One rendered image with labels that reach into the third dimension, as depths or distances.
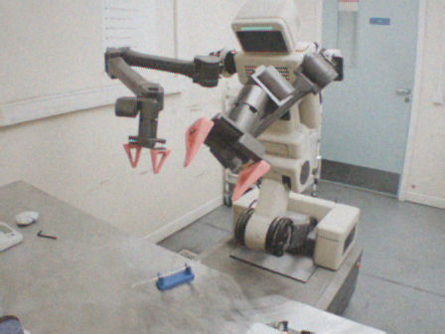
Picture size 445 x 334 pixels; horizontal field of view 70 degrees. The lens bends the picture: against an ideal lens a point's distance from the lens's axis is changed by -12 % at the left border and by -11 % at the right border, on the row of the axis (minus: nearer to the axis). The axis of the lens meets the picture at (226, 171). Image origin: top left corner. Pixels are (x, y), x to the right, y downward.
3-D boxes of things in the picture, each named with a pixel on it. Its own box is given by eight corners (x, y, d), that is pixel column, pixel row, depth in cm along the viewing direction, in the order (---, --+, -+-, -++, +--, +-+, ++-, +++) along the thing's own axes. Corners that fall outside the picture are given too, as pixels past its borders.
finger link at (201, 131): (165, 164, 57) (190, 122, 61) (201, 189, 59) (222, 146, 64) (183, 151, 51) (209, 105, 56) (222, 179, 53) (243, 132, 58)
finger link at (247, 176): (200, 188, 59) (222, 145, 64) (233, 211, 61) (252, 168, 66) (221, 178, 53) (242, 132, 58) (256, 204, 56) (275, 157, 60)
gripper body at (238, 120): (197, 133, 61) (214, 104, 65) (241, 167, 64) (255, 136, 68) (215, 119, 56) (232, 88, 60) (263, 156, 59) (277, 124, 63)
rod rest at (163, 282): (188, 271, 94) (188, 259, 93) (195, 277, 91) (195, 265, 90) (155, 283, 88) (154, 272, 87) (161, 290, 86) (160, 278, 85)
